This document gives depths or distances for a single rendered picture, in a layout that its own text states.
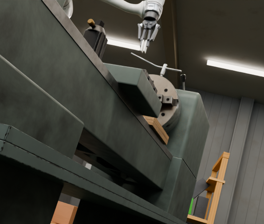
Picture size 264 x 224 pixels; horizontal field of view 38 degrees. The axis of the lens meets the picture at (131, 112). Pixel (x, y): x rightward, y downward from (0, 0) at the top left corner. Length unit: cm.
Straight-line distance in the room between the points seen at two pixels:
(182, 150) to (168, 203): 28
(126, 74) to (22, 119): 51
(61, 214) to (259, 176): 498
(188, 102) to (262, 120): 761
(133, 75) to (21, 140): 65
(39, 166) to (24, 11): 30
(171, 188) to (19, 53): 138
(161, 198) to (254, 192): 735
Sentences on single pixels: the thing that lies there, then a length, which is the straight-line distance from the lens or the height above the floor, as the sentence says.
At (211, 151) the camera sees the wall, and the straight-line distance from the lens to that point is 933.
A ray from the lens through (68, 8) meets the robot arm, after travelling 239.
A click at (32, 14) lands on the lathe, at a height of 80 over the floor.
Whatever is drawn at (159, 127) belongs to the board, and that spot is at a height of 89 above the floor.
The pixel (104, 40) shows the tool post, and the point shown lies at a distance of 152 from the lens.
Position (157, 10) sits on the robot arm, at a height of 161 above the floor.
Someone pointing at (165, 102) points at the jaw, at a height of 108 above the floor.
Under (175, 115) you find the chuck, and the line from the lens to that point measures 196.
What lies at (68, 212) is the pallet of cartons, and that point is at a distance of 604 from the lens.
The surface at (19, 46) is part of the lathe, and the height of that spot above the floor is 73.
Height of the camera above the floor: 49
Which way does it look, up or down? 15 degrees up
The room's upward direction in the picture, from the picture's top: 17 degrees clockwise
